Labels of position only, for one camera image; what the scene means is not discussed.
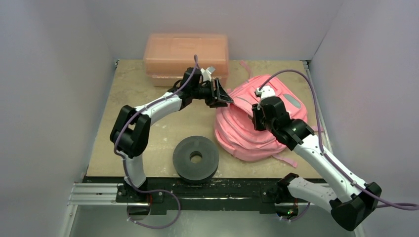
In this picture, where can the pink student backpack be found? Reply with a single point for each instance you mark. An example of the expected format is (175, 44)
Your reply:
(239, 127)

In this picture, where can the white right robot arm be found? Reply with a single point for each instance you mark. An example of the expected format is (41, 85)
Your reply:
(346, 198)

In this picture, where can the aluminium rail base frame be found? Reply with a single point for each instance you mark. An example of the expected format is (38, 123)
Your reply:
(223, 207)

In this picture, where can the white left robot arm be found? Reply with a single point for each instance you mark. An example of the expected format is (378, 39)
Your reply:
(130, 133)

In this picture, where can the translucent orange plastic box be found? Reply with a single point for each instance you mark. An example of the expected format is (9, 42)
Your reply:
(167, 56)

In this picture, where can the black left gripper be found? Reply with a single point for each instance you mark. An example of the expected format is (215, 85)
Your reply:
(220, 93)

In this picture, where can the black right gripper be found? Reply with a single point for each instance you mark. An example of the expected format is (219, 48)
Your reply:
(257, 118)

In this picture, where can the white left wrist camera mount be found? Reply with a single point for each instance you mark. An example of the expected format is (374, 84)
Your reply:
(207, 73)

